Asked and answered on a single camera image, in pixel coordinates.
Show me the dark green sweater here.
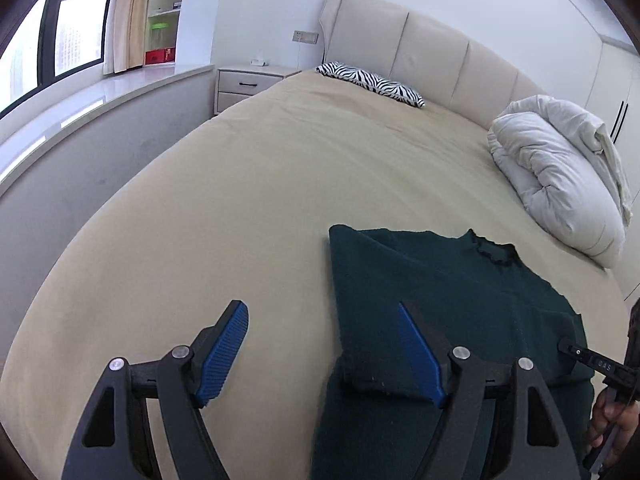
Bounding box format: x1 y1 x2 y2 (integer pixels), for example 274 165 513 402
310 225 596 480

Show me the white folded duvet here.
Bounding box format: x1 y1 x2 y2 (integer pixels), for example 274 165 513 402
486 95 634 268

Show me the person's right hand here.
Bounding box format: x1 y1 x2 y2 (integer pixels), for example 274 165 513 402
586 387 640 461

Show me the beige curtain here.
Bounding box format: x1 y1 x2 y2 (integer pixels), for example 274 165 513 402
102 0 160 75

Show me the cream padded headboard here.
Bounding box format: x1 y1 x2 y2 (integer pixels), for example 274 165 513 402
318 0 551 133

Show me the zebra print pillow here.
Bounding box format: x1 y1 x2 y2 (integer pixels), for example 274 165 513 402
316 61 426 109

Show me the white window sill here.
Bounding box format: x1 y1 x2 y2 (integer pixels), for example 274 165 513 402
0 63 216 188

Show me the bed with beige sheet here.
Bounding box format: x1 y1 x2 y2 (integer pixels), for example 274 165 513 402
0 67 632 480

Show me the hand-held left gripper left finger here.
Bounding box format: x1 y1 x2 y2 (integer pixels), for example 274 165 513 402
61 300 250 480

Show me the black framed window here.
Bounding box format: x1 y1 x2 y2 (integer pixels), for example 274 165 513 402
0 0 123 121

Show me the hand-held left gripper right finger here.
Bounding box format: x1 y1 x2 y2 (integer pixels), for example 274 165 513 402
397 301 583 480

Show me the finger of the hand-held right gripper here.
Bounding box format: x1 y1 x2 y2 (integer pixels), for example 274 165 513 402
557 337 640 403

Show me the white nightstand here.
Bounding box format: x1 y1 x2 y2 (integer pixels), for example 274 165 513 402
214 65 302 117

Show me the white wardrobe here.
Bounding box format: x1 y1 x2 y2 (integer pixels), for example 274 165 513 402
584 35 640 311

